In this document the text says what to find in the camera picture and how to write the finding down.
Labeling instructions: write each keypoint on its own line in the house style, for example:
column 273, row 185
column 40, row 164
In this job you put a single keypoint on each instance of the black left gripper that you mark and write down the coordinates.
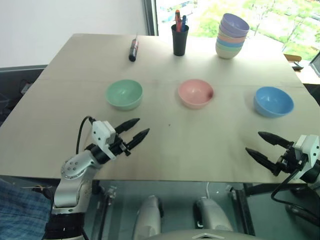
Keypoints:
column 120, row 148

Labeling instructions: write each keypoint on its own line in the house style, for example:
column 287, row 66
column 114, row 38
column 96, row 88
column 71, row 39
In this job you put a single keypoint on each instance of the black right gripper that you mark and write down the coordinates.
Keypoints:
column 287, row 162

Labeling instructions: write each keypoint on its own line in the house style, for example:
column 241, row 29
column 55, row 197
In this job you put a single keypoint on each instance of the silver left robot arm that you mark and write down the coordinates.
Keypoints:
column 75, row 170

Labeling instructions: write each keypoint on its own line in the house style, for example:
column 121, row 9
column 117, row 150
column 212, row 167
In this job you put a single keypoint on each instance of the green plastic bowl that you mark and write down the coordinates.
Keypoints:
column 123, row 95

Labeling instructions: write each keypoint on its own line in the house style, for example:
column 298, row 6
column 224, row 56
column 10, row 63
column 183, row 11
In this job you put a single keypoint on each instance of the blue plastic bowl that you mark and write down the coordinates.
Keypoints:
column 273, row 102

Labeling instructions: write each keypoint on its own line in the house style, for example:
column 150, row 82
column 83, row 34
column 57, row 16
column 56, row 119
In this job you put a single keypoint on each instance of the pink plastic bowl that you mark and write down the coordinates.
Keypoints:
column 195, row 94

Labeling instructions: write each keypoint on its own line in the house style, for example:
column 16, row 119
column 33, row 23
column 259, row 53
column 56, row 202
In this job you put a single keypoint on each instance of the black marker with red label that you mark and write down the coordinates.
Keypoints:
column 133, row 50

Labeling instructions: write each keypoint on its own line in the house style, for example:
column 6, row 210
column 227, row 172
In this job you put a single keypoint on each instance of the wooden side table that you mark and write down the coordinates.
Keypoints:
column 310, row 76

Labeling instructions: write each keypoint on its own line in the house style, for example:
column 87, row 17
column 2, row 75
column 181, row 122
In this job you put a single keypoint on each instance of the silver rounded robot leg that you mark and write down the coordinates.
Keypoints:
column 147, row 217
column 212, row 215

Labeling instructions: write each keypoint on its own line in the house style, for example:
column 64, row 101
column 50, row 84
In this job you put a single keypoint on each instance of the small black device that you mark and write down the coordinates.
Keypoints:
column 298, row 65

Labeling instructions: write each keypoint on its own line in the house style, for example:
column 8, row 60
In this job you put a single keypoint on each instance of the dark laptop screen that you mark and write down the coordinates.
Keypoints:
column 315, row 63

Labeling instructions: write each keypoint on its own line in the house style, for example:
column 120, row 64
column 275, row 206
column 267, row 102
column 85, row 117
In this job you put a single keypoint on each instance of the black plastic cup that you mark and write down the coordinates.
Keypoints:
column 180, row 42

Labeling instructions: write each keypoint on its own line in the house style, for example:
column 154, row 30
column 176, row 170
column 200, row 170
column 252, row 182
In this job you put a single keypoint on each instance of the white plastic stacking cup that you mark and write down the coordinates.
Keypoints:
column 227, row 53

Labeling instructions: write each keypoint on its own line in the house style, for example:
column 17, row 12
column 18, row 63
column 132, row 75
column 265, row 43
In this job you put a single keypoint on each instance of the grey robot torso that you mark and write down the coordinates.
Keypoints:
column 205, row 235

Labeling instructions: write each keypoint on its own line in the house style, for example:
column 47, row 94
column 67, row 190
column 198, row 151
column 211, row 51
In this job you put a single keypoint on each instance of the green plastic stacking cup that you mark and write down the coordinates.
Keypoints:
column 227, row 48

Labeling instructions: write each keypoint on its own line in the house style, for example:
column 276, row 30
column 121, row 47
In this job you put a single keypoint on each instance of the blue plastic stacking cup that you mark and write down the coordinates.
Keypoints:
column 228, row 43

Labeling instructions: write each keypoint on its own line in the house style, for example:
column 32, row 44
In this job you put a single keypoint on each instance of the orange plastic stacking cup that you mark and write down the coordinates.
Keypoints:
column 230, row 39

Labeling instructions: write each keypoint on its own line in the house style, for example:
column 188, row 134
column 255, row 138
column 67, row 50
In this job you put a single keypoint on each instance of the blue pen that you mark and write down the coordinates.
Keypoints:
column 184, row 23

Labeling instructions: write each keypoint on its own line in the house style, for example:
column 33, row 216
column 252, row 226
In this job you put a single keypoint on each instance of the orange pen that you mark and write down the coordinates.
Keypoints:
column 177, row 20

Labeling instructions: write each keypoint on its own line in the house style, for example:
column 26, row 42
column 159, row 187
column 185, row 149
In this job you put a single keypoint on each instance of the dark low cabinet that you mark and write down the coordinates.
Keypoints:
column 15, row 82

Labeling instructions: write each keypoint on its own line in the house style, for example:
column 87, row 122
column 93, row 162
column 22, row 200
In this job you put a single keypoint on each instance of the blue plaid cloth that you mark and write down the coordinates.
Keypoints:
column 22, row 210

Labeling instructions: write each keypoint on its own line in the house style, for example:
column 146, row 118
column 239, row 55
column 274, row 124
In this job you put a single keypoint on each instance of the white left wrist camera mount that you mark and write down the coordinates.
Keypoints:
column 101, row 132

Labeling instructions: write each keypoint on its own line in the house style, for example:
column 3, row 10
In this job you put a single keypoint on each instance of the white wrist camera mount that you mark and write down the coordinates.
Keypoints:
column 101, row 132
column 308, row 147

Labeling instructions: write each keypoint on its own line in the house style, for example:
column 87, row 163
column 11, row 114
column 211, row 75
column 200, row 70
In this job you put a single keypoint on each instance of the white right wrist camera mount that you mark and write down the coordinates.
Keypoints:
column 308, row 147

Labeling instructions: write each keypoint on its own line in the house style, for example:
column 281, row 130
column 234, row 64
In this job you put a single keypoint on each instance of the black table leg frame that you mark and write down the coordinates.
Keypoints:
column 243, row 207

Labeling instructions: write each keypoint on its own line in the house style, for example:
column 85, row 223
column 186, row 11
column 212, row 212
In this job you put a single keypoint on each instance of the dark window frame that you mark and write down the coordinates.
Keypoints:
column 151, row 17

